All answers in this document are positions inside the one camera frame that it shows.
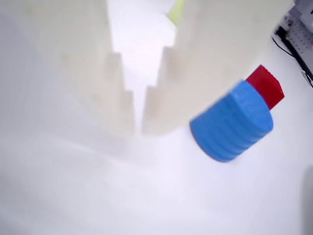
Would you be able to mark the red cube block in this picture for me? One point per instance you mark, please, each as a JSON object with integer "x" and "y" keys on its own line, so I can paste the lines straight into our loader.
{"x": 267, "y": 89}

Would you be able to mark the white perforated board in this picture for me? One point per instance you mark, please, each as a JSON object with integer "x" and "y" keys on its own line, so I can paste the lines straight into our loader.
{"x": 299, "y": 31}

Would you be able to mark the blue ribbed cylinder block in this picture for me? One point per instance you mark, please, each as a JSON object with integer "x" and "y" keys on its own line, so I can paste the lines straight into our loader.
{"x": 232, "y": 122}

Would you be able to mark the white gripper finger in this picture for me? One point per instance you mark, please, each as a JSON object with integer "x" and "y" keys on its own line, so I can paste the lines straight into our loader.
{"x": 207, "y": 49}
{"x": 80, "y": 73}

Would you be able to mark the pale yellow foam block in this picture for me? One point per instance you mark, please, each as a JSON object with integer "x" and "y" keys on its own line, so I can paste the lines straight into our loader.
{"x": 176, "y": 11}

